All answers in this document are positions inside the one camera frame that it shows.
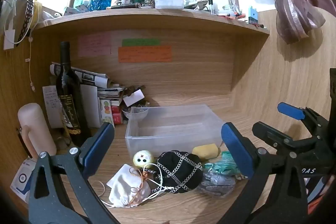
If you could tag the clear plastic bin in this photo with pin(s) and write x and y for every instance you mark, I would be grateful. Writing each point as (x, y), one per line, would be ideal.
(170, 132)

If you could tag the yellow band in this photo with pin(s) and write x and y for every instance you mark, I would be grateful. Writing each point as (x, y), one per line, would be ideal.
(38, 12)

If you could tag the dark wine bottle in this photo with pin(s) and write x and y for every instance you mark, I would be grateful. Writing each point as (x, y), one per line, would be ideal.
(69, 98)

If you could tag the white envelope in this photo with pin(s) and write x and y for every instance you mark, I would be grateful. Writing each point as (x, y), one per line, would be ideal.
(90, 106)

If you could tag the folded newspaper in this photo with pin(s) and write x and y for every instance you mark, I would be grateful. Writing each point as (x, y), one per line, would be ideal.
(86, 75)

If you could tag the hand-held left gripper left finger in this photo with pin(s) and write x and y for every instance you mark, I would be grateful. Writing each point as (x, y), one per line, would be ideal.
(98, 145)

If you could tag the pink paper note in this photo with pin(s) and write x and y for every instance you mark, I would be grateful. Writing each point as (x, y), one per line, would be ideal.
(94, 44)

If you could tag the wooden shelf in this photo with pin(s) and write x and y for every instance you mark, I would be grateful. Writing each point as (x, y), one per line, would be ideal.
(157, 15)

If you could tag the white power adapter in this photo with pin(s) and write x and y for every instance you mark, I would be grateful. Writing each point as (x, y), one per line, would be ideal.
(8, 39)

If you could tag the stack of books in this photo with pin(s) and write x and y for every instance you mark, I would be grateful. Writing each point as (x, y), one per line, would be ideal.
(113, 106)

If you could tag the handwritten white paper sheet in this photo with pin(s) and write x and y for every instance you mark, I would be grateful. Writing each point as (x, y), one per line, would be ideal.
(51, 106)

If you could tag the glass bowl of pebbles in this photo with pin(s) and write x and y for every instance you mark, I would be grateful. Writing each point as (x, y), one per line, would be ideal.
(136, 113)

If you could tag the white box with blue circle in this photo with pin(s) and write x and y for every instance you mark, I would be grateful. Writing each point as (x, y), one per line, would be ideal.
(22, 182)

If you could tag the yellow plush ball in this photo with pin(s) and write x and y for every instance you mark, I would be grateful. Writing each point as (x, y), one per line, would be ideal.
(143, 158)

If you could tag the small white card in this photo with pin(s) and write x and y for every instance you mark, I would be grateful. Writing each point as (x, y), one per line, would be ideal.
(134, 98)

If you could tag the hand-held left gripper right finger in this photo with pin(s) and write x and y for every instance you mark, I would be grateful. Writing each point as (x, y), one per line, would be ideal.
(236, 153)

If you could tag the pale pink cylinder bottle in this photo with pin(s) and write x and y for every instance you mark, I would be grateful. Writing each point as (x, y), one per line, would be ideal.
(34, 127)

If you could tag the green paper note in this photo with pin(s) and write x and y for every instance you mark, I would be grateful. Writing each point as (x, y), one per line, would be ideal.
(140, 42)

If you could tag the patterned headband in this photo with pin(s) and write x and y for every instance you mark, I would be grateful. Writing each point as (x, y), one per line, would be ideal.
(26, 16)

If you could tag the blue block device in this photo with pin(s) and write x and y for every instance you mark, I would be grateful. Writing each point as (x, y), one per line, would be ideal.
(253, 15)

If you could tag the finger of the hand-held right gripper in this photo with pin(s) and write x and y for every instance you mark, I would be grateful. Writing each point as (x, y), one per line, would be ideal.
(273, 134)
(291, 111)

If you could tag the dropper bottle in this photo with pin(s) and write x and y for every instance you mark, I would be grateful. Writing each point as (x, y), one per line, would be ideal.
(210, 5)

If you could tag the tall glass jar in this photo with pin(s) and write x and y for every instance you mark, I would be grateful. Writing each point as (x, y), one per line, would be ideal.
(233, 2)

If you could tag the yellow sponge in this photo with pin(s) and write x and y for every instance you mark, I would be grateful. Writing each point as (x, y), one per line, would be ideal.
(204, 151)

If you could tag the teal cloth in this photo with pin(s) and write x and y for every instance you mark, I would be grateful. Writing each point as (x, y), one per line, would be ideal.
(223, 165)

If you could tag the orange paper note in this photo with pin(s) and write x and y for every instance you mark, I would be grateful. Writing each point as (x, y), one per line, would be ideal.
(144, 54)

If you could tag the clear lidded plastic box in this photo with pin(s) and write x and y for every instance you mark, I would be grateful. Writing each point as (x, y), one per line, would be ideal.
(169, 3)

